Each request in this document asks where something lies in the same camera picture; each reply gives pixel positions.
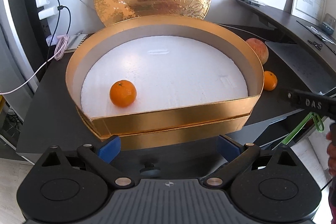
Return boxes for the red yellow apple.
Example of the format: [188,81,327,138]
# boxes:
[245,38,269,65]

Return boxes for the spiral notebook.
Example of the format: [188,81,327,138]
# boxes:
[65,31,89,53]

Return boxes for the gold semicircular gift box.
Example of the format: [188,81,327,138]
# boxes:
[66,15,264,151]

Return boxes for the white charger bottom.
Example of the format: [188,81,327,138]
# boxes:
[38,6,62,20]

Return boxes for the small teal clock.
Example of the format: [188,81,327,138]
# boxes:
[321,13,336,36]

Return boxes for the person's right hand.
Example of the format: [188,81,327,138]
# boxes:
[326,123,336,223]

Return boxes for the black scissors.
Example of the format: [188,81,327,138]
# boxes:
[307,40,323,51]

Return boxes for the black charging cable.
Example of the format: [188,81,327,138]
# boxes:
[44,0,72,64]

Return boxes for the grey paper pad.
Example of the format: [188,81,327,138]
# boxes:
[265,42,335,95]

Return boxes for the pink white cable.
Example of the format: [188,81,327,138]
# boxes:
[0,0,89,96]

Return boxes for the orange mandarin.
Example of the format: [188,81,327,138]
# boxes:
[264,71,278,91]
[109,80,137,107]

